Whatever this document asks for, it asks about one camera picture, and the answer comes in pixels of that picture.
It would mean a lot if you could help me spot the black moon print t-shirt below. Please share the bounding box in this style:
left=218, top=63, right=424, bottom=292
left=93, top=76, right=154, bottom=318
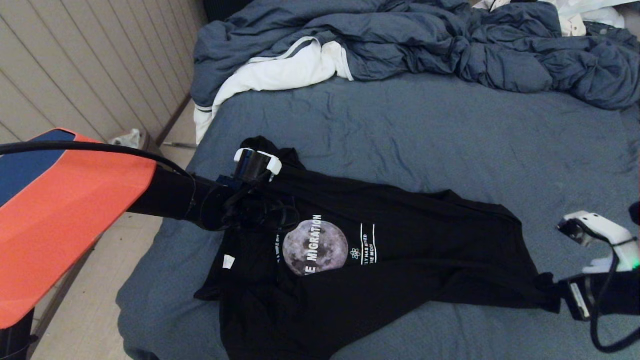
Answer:
left=194, top=135, right=562, bottom=360

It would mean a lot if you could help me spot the white garment with grey stripe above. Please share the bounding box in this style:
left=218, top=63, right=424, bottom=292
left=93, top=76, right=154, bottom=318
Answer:
left=193, top=36, right=355, bottom=145

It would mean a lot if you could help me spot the blue bed sheet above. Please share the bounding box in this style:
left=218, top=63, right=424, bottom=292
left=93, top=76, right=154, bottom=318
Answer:
left=116, top=70, right=640, bottom=360

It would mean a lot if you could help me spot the crumpled blue duvet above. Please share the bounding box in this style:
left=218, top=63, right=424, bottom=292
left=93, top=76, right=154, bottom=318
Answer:
left=190, top=0, right=640, bottom=112

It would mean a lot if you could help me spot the white pillow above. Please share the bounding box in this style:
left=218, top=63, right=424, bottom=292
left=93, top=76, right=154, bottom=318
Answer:
left=547, top=0, right=640, bottom=29

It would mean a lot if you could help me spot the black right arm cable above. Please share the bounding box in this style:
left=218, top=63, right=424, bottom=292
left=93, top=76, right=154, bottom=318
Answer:
left=589, top=235, right=640, bottom=354

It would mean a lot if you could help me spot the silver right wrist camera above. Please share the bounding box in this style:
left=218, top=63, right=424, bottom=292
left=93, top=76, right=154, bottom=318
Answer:
left=556, top=211, right=640, bottom=274

